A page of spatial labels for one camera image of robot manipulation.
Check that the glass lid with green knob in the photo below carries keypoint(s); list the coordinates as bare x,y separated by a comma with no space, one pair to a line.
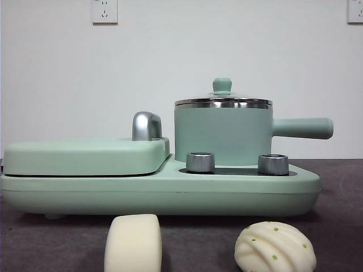
222,85

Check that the plain white rectangular bun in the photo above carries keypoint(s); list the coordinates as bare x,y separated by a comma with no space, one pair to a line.
131,243

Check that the pleated white bun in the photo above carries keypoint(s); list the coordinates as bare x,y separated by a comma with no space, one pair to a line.
272,249

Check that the silver control knob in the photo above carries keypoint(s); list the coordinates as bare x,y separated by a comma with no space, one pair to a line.
272,164
200,163

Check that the mint green breakfast maker base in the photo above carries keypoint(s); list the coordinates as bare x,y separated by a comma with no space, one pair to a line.
170,198

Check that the white wall socket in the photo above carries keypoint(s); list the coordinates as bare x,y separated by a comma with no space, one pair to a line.
105,11
356,11

